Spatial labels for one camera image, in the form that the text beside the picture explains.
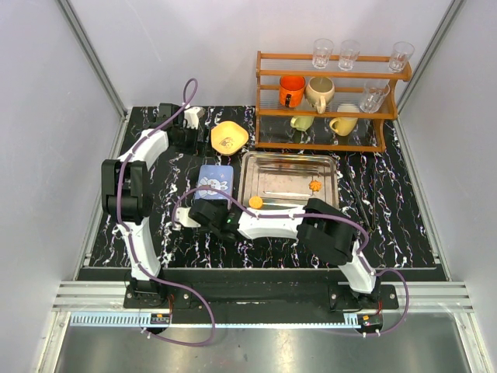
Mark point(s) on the orange flower cookie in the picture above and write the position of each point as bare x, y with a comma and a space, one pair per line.
315, 186

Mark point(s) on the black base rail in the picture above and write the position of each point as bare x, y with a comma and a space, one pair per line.
257, 296

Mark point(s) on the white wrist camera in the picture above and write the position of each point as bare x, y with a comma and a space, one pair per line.
192, 117
181, 219

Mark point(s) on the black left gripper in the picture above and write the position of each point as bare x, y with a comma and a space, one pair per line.
196, 148

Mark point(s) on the yellow mug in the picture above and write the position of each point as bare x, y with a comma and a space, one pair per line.
343, 126

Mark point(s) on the clear glass left top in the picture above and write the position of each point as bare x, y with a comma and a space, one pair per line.
322, 51

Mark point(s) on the wooden cup rack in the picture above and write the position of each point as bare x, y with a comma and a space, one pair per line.
272, 124

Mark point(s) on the orange sandwich cookie bottom left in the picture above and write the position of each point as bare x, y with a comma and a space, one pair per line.
256, 202

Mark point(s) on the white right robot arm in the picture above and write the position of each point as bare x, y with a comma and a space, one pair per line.
319, 227

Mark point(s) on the large steel baking tray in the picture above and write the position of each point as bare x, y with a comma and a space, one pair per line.
281, 180

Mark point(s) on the orange mug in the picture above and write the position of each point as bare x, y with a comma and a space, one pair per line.
291, 90

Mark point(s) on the metal tongs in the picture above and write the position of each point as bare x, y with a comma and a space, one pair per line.
360, 174

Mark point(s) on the clear glass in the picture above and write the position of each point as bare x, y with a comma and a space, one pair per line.
322, 51
349, 52
400, 56

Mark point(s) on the green mug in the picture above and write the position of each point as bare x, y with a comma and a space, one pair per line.
301, 123

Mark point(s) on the beige mug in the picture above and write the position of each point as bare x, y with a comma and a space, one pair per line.
319, 93

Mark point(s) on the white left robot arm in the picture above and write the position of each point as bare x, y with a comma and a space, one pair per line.
126, 197

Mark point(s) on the clear glass middle top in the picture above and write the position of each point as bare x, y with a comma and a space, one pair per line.
349, 52

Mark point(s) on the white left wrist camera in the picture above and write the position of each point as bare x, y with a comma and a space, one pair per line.
192, 117

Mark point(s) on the clear glass right top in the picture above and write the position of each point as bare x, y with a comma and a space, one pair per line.
400, 56

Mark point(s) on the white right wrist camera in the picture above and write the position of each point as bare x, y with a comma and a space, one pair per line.
181, 219

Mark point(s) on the yellow square plate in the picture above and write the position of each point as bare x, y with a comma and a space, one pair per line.
228, 137

